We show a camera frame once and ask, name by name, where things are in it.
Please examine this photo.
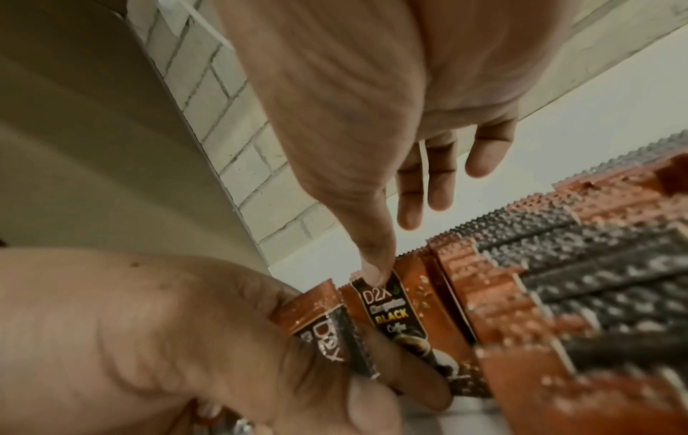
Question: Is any person's right hand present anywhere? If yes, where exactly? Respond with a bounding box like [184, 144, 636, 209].
[211, 0, 572, 287]

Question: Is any person's left hand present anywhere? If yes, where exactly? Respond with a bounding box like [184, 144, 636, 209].
[0, 246, 454, 435]

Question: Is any orange black coffee sachet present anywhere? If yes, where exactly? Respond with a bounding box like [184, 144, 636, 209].
[271, 278, 381, 380]

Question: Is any black label coffee sachet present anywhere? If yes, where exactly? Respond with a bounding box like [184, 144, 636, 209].
[348, 271, 492, 399]

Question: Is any silver red foil packet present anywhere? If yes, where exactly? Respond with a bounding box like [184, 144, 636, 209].
[188, 399, 256, 435]

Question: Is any beige curtain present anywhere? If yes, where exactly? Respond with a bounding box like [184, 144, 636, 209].
[0, 0, 271, 277]

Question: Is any row of orange coffee packets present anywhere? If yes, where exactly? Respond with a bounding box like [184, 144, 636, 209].
[395, 129, 688, 435]

